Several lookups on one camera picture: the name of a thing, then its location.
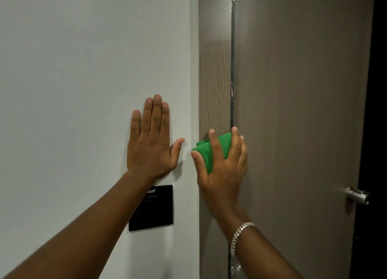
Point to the person's right hand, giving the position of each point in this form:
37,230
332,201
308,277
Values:
222,179

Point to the person's left hand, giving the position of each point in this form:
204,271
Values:
149,154

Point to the person's left thumb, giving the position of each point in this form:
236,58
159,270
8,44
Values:
177,150

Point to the person's right forearm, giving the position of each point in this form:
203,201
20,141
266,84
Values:
257,251

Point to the person's left little finger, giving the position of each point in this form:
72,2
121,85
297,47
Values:
135,124

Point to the wooden door frame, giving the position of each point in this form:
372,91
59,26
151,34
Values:
214,76

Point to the person's right thumb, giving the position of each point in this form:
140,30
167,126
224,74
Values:
199,167

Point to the person's left middle finger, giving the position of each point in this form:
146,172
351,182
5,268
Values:
156,115

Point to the person's right middle finger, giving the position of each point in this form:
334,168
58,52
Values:
235,145

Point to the person's left forearm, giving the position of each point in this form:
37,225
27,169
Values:
78,230

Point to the green cleaning cloth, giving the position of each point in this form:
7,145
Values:
211,150

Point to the black wall card holder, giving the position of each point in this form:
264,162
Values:
152,209

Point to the grey wooden door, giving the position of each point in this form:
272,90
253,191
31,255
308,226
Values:
299,130

